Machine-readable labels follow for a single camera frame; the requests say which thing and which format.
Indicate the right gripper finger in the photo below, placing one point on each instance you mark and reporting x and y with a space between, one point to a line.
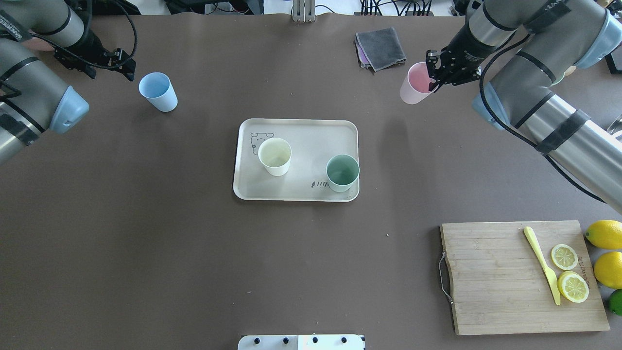
439 82
432 60

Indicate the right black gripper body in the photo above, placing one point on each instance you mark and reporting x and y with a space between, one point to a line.
467 52

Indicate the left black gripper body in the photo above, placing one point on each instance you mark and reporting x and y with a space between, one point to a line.
93 48

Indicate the pink plastic cup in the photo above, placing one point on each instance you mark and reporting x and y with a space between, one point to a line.
416 85

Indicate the blue plastic cup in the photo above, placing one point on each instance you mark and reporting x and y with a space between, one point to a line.
157 88

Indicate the green plastic cup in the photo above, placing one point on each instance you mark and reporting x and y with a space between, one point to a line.
342 171

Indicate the cream white plastic cup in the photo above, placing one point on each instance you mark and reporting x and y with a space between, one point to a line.
275 155

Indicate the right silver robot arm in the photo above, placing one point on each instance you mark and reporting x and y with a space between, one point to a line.
561 34

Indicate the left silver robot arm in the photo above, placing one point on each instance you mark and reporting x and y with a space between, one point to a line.
33 98

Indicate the cream rabbit serving tray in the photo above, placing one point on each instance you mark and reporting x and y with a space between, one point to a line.
314 143

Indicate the grey folded cloth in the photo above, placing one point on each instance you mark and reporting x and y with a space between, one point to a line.
382 48

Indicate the purple folded cloth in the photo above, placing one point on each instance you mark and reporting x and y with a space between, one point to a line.
363 61

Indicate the wooden cutting board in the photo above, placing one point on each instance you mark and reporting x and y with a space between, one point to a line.
497 285

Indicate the lemon slice upper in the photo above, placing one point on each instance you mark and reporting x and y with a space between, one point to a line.
564 257

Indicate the lemon slice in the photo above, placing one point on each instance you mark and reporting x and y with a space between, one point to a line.
573 287
564 257

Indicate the whole yellow lemon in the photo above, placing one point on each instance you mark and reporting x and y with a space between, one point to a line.
605 234
608 270

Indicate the yellow plastic knife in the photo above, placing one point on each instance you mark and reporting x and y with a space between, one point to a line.
550 275

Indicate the lemon slice lower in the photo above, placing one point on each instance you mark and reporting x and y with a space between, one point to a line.
573 287

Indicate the green lime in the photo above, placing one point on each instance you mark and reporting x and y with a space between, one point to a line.
615 302

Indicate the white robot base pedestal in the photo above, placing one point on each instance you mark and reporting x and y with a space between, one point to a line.
302 342

